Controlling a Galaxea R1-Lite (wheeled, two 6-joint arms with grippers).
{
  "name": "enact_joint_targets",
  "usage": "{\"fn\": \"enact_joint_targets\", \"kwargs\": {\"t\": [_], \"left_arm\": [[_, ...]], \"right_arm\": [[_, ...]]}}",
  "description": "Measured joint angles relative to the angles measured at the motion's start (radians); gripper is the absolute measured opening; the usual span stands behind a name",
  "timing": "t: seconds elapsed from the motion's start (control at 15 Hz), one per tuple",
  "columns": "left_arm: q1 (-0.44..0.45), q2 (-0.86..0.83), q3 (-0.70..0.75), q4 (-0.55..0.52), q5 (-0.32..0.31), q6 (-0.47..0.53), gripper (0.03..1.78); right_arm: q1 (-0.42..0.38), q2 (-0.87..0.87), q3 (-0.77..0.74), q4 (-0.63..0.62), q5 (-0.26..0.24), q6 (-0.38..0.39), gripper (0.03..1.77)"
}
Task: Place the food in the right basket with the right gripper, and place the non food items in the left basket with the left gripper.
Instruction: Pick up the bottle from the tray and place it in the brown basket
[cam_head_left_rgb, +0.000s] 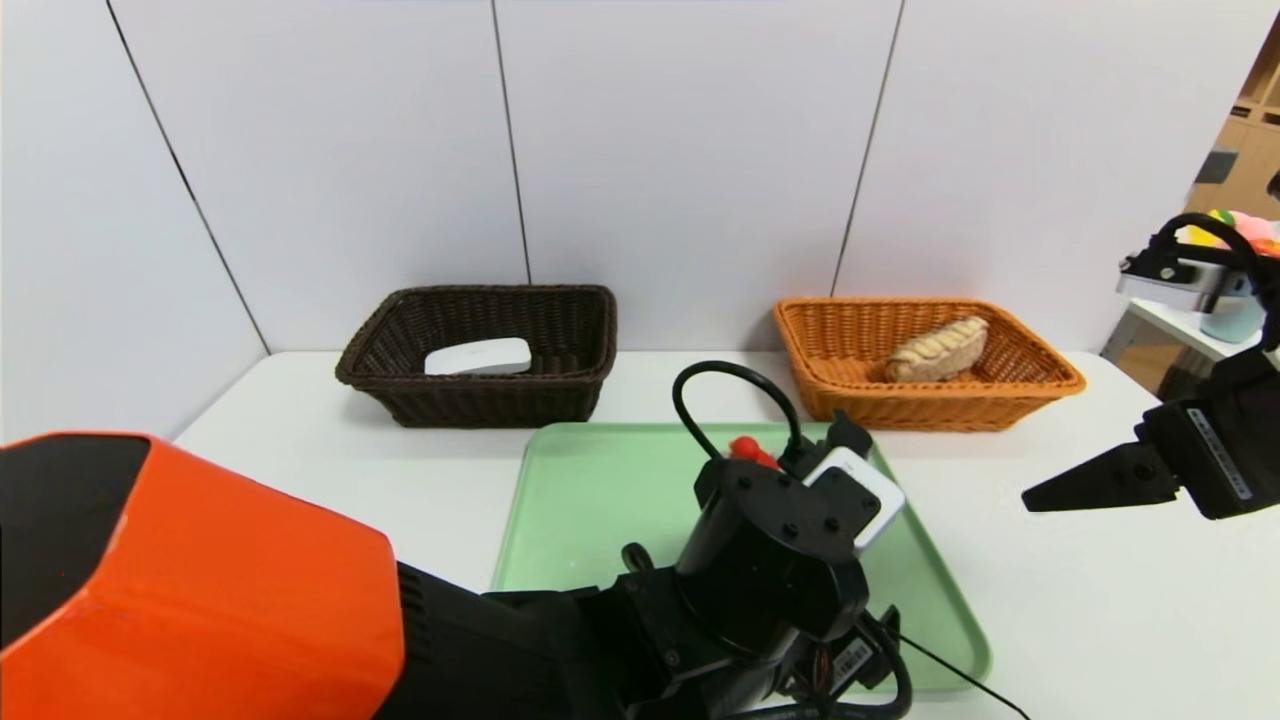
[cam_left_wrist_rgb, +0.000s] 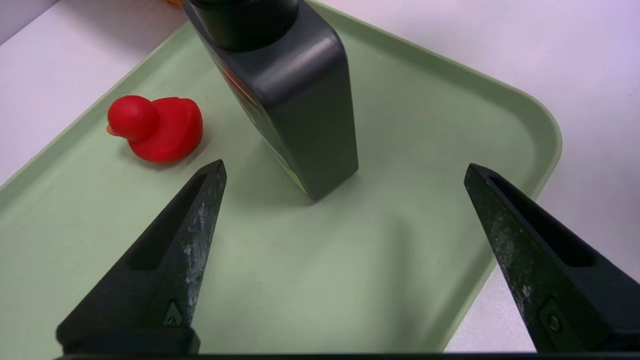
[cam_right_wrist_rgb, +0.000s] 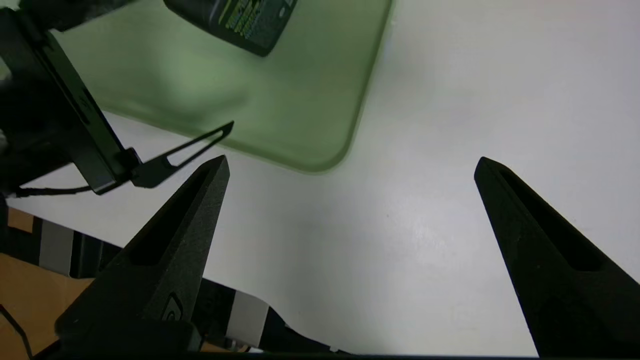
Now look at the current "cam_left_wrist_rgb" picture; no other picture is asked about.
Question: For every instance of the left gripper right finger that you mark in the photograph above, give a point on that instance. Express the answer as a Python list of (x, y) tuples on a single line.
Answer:
[(550, 280)]

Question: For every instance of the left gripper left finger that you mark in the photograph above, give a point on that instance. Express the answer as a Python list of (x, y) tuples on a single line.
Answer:
[(150, 290)]

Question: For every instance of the black pump bottle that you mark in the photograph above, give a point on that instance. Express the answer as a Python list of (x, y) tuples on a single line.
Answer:
[(305, 100)]

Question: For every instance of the red rubber duck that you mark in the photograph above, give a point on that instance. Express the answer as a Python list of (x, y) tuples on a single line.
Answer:
[(160, 130)]

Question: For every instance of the green plastic tray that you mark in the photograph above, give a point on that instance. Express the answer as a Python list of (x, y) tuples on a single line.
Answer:
[(350, 260)]

